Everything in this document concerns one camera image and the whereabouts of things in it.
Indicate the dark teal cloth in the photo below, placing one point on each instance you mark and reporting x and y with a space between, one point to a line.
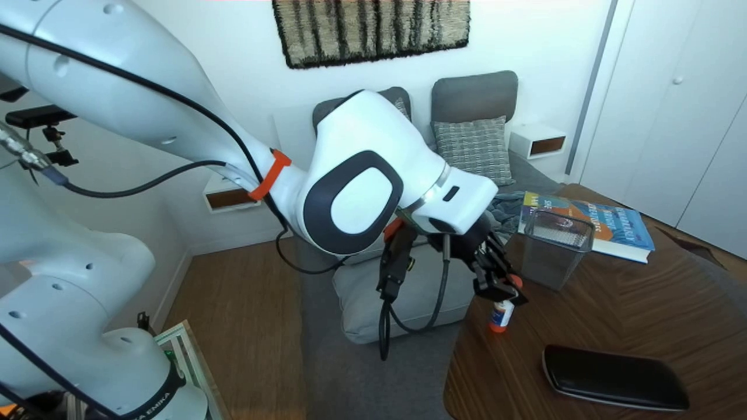
506 207

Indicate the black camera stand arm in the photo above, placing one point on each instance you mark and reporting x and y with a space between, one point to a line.
61 154

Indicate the white wall shelf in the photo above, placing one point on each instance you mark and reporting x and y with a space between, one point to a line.
227 199
539 143

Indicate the grey floor rug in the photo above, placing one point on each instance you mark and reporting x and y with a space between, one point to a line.
351 380

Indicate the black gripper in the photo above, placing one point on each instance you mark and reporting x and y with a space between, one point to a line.
479 252

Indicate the white framed picture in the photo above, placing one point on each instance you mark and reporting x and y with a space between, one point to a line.
187 364

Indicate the small grey checked pillow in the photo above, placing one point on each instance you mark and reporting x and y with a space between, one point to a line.
477 148

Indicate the black stereo camera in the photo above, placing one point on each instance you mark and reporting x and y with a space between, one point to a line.
38 118

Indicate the thick grey mattress cushion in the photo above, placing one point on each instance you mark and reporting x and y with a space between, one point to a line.
358 307

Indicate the white wardrobe knob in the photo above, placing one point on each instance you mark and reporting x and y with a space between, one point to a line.
679 79

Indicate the orange capped glue stick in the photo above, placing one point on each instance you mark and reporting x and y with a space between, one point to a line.
502 315

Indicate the small black plug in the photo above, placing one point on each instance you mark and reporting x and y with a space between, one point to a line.
145 321

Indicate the white wardrobe doors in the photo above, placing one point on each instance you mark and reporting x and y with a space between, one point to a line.
668 123

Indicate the black flat case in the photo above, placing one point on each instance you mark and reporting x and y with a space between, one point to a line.
616 379

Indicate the colourful blue book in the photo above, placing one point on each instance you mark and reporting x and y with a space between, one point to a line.
623 230

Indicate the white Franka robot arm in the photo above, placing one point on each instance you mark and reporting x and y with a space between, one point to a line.
365 178

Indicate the clear plastic container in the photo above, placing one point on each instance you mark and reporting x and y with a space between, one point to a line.
555 252

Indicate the striped woven wall hanging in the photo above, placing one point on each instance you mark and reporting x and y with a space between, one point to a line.
374 25

